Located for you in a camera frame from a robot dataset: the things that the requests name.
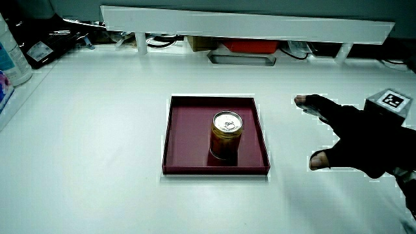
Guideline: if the white raised shelf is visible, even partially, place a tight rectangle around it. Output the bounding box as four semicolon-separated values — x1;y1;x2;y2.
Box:
99;5;396;64

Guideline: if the dark red square plate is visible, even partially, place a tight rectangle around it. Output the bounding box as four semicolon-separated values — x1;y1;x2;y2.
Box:
161;95;271;176

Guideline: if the white rectangular tray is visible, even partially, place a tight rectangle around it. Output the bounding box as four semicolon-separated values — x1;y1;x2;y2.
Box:
207;47;278;67

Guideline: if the black cable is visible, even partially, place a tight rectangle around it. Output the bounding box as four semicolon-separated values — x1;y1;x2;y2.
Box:
279;47;309;61
146;34;185;49

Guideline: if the colourful printed packet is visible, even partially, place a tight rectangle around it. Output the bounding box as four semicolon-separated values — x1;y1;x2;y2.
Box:
0;70;16;114

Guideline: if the brown cardboard box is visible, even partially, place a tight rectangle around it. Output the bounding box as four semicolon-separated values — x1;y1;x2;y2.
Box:
187;35;219;53

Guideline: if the clear plastic wrapper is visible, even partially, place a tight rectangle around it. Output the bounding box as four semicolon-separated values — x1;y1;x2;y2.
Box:
287;40;313;58

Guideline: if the black bag with white label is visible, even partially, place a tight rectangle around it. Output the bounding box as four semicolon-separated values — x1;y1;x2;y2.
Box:
5;12;90;70

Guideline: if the person's right hand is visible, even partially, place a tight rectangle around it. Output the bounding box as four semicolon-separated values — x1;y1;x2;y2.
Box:
293;88;416;179

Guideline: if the red and gold drink can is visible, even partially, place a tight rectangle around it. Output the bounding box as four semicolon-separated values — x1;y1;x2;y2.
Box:
209;110;244;161

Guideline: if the white plastic bottle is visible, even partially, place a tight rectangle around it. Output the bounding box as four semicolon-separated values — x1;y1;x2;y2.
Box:
0;12;33;87

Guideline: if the orange box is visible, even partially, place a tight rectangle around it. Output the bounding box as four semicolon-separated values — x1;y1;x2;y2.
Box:
222;39;280;55

